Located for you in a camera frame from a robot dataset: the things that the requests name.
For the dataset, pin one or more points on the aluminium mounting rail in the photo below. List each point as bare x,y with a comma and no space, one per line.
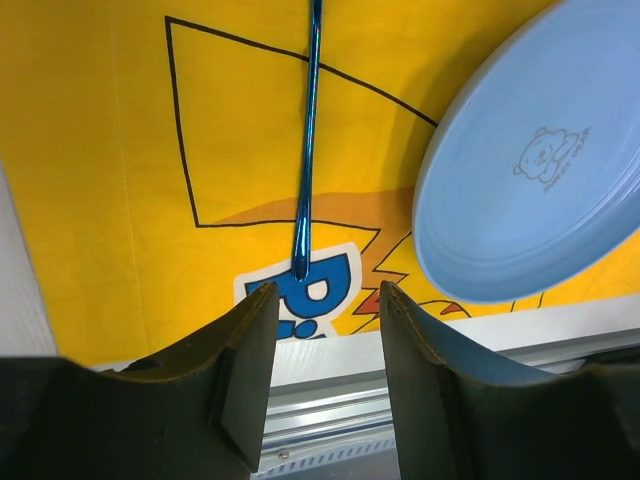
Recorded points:
350,393

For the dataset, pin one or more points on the yellow cartoon print cloth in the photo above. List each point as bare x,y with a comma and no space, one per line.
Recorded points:
154,149

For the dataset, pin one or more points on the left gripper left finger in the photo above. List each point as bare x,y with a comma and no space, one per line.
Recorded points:
193,410

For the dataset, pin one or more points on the blue metallic fork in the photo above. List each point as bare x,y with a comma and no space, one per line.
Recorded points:
301,254

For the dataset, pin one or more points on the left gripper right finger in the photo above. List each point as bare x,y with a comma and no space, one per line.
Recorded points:
463,411

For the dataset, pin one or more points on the slotted cable duct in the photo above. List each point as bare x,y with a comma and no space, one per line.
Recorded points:
364,460

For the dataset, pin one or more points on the light blue plate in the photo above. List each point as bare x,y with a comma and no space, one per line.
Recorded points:
532,175

